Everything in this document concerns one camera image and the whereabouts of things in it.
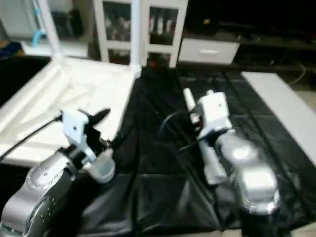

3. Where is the white plastic table top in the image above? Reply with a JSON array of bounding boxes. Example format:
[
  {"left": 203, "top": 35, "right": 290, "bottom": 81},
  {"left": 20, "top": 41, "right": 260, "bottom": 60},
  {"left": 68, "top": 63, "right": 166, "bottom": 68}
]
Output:
[{"left": 0, "top": 55, "right": 144, "bottom": 184}]

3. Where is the black work mat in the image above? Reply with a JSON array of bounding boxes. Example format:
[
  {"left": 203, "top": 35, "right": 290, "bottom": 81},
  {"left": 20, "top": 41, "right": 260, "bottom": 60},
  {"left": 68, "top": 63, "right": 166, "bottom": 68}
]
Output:
[{"left": 0, "top": 57, "right": 316, "bottom": 235}]

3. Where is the white drawer unit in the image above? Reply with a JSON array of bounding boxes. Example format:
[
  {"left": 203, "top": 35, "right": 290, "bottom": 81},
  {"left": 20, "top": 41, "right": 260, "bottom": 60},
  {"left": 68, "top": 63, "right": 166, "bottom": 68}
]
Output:
[{"left": 178, "top": 39, "right": 240, "bottom": 65}]

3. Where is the white flat panel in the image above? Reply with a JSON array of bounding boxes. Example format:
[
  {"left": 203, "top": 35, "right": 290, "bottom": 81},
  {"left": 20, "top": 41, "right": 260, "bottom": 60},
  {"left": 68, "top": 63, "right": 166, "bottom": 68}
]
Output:
[{"left": 242, "top": 72, "right": 316, "bottom": 166}]

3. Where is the white glass door cabinet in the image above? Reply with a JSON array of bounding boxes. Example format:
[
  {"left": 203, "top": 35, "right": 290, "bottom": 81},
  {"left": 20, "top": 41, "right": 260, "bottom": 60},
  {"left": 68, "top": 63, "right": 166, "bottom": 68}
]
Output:
[{"left": 93, "top": 0, "right": 189, "bottom": 67}]

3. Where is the light blue plastic item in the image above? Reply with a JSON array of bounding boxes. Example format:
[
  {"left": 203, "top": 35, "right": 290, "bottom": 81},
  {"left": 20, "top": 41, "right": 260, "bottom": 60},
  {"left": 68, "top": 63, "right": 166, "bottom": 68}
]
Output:
[{"left": 30, "top": 0, "right": 47, "bottom": 47}]

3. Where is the blue flat box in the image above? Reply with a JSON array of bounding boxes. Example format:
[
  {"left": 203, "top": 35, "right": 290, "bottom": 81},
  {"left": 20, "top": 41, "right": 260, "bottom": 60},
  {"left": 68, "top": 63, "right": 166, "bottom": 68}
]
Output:
[{"left": 0, "top": 42, "right": 23, "bottom": 60}]

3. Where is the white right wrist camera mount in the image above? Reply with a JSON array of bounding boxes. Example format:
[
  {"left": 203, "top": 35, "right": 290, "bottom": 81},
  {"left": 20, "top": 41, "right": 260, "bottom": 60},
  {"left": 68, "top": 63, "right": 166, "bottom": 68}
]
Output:
[{"left": 197, "top": 94, "right": 233, "bottom": 136}]

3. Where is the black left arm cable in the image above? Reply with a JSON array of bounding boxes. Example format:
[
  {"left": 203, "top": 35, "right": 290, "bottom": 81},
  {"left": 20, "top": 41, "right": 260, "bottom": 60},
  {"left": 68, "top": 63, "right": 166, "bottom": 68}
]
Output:
[{"left": 0, "top": 116, "right": 65, "bottom": 161}]

